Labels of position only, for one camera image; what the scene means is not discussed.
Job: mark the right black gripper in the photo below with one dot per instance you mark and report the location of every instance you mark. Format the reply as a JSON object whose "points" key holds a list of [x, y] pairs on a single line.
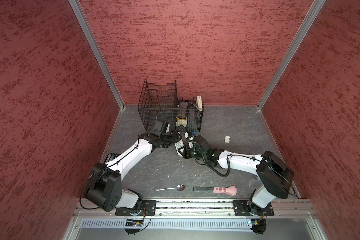
{"points": [[186, 150]]}

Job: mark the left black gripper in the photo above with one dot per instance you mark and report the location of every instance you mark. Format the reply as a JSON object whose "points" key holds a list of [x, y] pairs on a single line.
{"points": [[174, 135]]}

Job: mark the white air conditioner remote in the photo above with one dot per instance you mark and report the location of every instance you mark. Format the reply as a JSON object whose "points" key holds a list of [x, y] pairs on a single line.
{"points": [[180, 148]]}

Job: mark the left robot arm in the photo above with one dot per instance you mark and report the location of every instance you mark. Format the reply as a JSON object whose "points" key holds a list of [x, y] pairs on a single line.
{"points": [[104, 185]]}

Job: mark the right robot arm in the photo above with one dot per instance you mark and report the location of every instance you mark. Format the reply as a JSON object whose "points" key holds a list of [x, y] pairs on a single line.
{"points": [[276, 176]]}

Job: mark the yellow black brush in basket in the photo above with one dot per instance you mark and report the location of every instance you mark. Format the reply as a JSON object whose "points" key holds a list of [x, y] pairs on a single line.
{"points": [[181, 117]]}

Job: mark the metal spoon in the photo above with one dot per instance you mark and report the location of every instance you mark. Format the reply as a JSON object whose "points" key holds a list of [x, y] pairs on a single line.
{"points": [[179, 188]]}

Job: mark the wooden sticks in basket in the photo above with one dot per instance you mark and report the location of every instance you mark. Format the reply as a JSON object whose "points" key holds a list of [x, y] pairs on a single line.
{"points": [[199, 103]]}

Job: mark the pink cat paw spatula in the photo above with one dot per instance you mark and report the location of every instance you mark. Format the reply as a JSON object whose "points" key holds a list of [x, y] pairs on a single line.
{"points": [[231, 190]]}

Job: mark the black calculator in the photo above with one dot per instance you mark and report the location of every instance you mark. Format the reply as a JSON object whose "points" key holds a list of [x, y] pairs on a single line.
{"points": [[110, 157]]}

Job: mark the black wire basket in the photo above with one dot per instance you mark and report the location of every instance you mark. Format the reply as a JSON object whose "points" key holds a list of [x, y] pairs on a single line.
{"points": [[161, 102]]}

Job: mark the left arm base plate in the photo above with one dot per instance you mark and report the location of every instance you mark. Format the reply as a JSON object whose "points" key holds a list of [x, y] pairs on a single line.
{"points": [[142, 207]]}

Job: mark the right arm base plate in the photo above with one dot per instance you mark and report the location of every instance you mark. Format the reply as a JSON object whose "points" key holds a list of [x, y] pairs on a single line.
{"points": [[244, 209]]}

